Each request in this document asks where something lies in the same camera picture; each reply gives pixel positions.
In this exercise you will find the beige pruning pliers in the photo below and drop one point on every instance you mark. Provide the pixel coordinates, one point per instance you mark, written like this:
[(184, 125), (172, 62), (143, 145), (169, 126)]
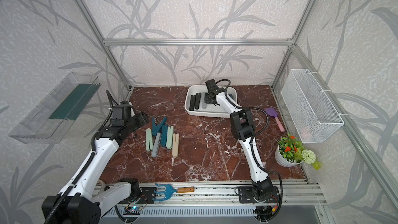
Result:
[(175, 145)]

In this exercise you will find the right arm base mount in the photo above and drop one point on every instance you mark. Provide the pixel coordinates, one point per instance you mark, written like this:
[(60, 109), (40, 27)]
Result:
[(248, 195)]

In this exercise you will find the mint pruning pliers left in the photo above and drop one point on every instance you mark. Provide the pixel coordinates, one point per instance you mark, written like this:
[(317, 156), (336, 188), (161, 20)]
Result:
[(149, 140)]

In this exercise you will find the clear plastic wall shelf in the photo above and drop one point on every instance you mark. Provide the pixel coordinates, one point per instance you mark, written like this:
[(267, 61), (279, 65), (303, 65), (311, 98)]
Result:
[(50, 120)]

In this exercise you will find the white wire mesh basket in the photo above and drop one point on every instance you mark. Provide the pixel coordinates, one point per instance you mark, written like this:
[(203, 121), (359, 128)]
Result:
[(312, 112)]

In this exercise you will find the grey-blue pruning pliers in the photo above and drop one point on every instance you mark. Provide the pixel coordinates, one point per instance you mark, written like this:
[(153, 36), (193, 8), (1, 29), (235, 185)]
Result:
[(204, 105)]

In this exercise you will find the white rectangular storage box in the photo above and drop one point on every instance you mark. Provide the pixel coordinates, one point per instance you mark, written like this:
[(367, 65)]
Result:
[(222, 111)]

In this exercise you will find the purple pink silicone spatula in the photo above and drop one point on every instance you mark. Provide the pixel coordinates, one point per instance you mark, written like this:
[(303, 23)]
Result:
[(273, 113)]

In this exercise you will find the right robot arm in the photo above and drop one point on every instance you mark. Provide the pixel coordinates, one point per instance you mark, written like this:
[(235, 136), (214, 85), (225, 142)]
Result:
[(265, 183)]

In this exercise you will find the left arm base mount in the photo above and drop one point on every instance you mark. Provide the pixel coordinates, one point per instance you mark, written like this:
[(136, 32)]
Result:
[(147, 195)]

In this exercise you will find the black pruning pliers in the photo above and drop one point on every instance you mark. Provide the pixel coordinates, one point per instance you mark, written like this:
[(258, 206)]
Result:
[(197, 101), (192, 102)]

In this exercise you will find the potted artificial flower plant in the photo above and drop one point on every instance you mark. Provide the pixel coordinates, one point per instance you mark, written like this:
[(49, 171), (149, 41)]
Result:
[(291, 152)]

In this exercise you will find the blue garden hand fork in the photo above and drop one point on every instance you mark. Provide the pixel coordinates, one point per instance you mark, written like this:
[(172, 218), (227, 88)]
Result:
[(167, 191)]

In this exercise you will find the mint pruning pliers upright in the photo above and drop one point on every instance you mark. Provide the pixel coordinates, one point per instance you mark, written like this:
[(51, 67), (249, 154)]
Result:
[(169, 138)]

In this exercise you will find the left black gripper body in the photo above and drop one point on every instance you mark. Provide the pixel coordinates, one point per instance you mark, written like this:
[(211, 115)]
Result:
[(136, 122)]

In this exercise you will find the teal pruning pliers middle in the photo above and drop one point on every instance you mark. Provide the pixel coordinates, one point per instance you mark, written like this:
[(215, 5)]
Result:
[(164, 134)]

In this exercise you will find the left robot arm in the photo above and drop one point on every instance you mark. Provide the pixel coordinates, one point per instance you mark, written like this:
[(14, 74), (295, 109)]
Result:
[(76, 203)]

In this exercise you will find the open teal pruning pliers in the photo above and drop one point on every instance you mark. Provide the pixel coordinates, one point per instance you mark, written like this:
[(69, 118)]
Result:
[(157, 127)]

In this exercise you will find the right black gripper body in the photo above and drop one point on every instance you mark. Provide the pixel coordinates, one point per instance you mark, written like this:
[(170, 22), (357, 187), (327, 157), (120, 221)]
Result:
[(207, 99)]

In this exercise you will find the grey pruning pliers left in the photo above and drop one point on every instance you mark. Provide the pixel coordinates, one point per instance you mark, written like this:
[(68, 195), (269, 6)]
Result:
[(156, 145)]

